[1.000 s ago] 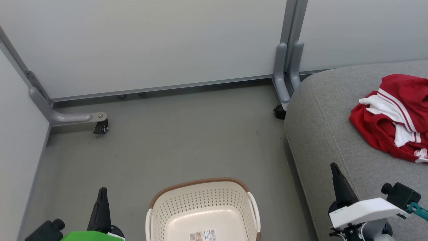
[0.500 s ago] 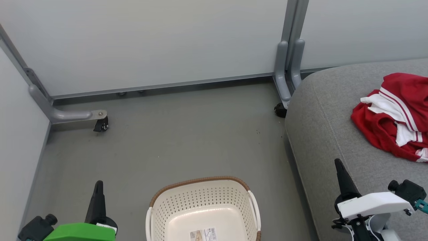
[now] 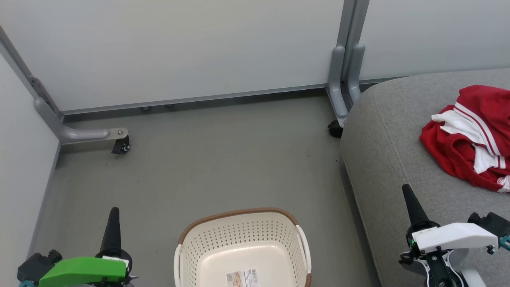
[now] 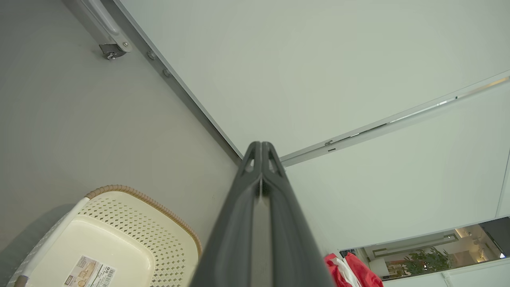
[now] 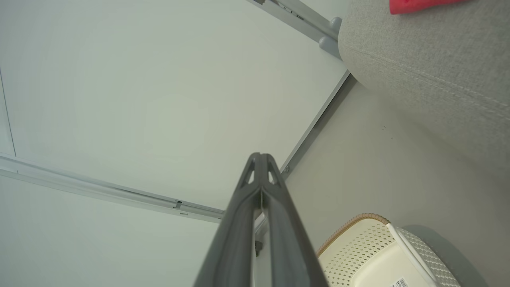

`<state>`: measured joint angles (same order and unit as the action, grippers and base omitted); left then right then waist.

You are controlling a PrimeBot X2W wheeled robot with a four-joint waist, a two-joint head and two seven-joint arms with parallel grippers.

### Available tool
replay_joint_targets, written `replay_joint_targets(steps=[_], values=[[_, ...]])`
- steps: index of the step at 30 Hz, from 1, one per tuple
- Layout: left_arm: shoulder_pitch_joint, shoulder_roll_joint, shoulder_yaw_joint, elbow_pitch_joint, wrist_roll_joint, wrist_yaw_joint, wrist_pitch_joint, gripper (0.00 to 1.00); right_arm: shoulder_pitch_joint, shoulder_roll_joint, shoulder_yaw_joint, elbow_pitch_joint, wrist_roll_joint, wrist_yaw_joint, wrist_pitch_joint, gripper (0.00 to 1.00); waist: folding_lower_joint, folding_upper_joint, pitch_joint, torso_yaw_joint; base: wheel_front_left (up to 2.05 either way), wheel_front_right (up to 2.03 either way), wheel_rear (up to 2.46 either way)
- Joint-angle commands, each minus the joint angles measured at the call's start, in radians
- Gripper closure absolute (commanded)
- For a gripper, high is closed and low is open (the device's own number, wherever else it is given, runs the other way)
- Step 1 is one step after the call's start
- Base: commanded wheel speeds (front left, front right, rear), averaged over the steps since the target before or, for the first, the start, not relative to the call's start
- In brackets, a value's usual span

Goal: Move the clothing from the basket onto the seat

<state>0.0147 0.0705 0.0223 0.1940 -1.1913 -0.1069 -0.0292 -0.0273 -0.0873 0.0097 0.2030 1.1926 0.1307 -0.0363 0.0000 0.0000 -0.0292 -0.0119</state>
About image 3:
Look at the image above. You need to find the printed basket label sticker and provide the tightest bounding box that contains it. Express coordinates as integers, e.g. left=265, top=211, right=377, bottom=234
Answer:
left=226, top=268, right=260, bottom=287

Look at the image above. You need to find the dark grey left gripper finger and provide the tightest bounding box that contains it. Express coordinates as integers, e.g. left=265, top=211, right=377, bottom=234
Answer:
left=99, top=206, right=122, bottom=253

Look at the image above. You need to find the grey partition bottom rail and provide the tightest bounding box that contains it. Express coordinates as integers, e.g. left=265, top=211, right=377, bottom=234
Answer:
left=60, top=77, right=407, bottom=117

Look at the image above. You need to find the red and white garment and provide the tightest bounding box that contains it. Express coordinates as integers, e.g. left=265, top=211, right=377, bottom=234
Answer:
left=420, top=85, right=510, bottom=193

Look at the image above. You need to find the grey partition upright post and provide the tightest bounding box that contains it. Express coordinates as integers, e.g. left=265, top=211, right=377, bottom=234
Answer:
left=336, top=0, right=370, bottom=82

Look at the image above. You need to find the black caster wheel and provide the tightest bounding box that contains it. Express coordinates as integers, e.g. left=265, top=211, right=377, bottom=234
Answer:
left=327, top=120, right=344, bottom=138
left=111, top=135, right=131, bottom=155

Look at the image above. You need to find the grey single partition foot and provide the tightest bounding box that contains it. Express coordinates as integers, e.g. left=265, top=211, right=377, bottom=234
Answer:
left=33, top=97, right=129, bottom=145

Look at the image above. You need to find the grey double partition foot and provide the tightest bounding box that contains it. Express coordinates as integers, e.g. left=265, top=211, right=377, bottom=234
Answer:
left=326, top=43, right=366, bottom=129

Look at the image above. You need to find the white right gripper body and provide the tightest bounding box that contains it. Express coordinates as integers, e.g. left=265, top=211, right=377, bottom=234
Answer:
left=399, top=222, right=499, bottom=264

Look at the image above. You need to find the cream perforated laundry basket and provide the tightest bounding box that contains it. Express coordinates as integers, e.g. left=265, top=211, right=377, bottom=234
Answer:
left=174, top=207, right=312, bottom=287

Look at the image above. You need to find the grey fabric sofa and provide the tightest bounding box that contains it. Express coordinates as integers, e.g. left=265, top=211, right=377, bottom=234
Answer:
left=340, top=68, right=510, bottom=287

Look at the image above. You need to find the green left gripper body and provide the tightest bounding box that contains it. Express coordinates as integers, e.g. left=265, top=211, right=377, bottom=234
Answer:
left=38, top=250, right=133, bottom=287

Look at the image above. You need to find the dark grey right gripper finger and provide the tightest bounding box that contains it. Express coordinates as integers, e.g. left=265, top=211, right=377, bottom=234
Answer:
left=402, top=183, right=430, bottom=226

